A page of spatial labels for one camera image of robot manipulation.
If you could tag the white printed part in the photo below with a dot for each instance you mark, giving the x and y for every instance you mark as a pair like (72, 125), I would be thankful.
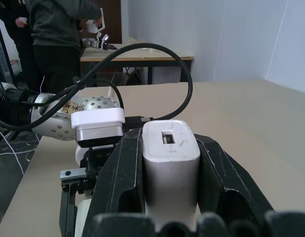
(95, 24)

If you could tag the small white cup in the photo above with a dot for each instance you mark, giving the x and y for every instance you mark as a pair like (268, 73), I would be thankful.
(23, 20)

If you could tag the person in grey hoodie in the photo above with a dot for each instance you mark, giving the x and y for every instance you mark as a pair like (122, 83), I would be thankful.
(53, 29)

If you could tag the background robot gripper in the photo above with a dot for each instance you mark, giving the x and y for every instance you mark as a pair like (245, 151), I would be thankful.
(100, 43)

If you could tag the person in black clothes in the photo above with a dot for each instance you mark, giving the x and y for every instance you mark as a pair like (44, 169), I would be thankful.
(14, 37)

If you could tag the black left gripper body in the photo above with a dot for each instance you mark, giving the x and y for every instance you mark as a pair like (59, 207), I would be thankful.
(98, 160)

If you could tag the brown door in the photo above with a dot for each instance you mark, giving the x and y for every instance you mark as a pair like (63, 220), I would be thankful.
(113, 22)

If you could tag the white charger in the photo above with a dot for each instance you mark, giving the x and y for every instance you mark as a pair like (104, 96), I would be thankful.
(171, 172)

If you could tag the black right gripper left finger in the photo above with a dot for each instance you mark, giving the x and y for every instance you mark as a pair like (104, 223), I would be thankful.
(118, 168)

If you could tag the black stand pole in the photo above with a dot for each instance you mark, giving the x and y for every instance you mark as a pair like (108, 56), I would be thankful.
(4, 49)

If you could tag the bystander bare hand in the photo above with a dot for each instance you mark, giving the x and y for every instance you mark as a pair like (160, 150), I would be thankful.
(19, 23)

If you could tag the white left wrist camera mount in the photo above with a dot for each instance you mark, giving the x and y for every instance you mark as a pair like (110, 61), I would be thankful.
(98, 117)

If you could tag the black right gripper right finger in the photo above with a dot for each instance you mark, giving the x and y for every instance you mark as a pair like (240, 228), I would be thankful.
(224, 177)

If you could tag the black bag under table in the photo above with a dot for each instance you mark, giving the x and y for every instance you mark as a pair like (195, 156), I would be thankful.
(134, 77)

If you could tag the wooden background table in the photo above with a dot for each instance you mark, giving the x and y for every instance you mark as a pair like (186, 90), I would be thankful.
(142, 55)

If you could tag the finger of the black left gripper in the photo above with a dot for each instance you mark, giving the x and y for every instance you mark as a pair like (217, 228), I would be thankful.
(68, 212)

